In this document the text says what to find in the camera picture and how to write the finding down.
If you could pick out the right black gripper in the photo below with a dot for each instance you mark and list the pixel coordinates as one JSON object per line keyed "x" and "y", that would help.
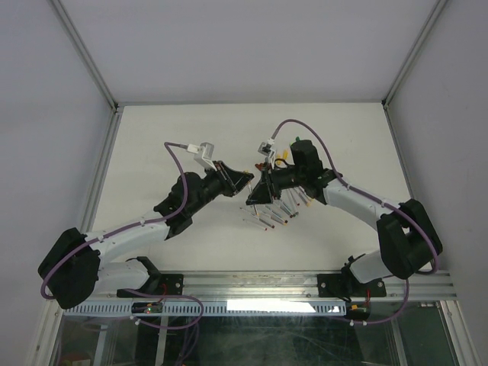
{"x": 263, "y": 194}

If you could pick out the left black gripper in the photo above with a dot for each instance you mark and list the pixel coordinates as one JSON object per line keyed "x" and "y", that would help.
{"x": 232, "y": 181}

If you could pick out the purple cap marker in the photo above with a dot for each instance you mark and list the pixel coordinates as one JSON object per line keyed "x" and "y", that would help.
{"x": 258, "y": 218}

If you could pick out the red square-cap pen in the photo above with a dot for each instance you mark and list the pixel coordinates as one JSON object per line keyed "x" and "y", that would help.
{"x": 295, "y": 197}

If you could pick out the yellow pen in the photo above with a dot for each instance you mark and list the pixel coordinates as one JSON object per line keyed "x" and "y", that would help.
{"x": 307, "y": 199}

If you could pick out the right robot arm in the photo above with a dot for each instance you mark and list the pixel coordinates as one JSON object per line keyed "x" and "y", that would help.
{"x": 406, "y": 236}

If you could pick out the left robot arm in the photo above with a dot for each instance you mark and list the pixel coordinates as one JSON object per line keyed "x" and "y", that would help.
{"x": 80, "y": 265}

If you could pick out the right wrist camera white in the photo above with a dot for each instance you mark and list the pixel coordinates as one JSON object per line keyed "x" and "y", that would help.
{"x": 267, "y": 149}

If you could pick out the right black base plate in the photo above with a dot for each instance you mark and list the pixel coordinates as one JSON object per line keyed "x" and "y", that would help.
{"x": 345, "y": 287}

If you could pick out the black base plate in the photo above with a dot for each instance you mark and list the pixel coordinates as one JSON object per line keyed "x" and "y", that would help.
{"x": 345, "y": 287}
{"x": 162, "y": 284}

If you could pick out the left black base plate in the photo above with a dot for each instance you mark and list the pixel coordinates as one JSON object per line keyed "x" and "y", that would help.
{"x": 162, "y": 284}

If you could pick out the white slotted cable duct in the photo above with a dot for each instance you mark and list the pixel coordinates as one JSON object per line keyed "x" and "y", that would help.
{"x": 209, "y": 308}

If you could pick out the aluminium front rail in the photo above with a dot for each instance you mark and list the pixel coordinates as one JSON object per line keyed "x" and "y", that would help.
{"x": 276, "y": 285}

